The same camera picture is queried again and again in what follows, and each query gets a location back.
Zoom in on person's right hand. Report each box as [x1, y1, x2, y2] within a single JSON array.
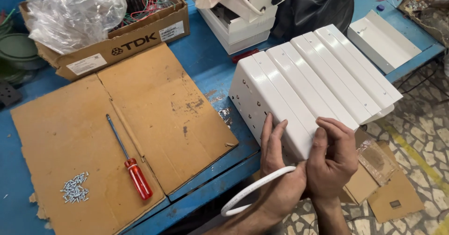
[[307, 117, 359, 201]]

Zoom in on person's left hand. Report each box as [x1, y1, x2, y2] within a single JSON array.
[[260, 113, 308, 219]]

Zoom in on white metal enclosure box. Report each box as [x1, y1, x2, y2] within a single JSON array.
[[265, 42, 360, 131], [314, 24, 404, 121], [290, 32, 383, 125], [229, 51, 318, 163]]

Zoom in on cardboard scraps with tape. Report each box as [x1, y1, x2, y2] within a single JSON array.
[[338, 128, 425, 224]]

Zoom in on white metal channel cover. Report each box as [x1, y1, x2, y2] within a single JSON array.
[[347, 10, 422, 75]]

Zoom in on black bag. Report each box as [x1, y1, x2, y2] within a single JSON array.
[[273, 0, 355, 42]]

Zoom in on stack of open white enclosures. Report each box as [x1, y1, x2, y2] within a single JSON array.
[[190, 0, 292, 55]]

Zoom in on cardboard tray with small parts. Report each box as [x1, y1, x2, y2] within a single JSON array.
[[398, 0, 449, 48]]

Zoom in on flat brown cardboard sheet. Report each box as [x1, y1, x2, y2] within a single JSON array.
[[10, 42, 239, 235]]

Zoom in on pile of small silver screws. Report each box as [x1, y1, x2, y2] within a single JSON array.
[[60, 172, 90, 204]]

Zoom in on brown cardboard box with parts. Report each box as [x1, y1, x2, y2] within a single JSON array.
[[19, 0, 191, 81]]

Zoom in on clear crumpled plastic bag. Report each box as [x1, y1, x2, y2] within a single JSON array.
[[26, 0, 127, 55]]

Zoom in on black plastic part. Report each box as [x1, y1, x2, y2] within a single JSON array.
[[0, 80, 22, 108]]

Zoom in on stack of green buckets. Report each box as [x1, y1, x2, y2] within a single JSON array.
[[0, 10, 48, 85]]

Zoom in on white round cable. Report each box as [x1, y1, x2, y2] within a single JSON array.
[[221, 166, 297, 217]]

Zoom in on dark red tool handle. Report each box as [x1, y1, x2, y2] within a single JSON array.
[[232, 48, 260, 64]]

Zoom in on red handled screwdriver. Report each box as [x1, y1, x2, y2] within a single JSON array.
[[106, 114, 153, 201]]

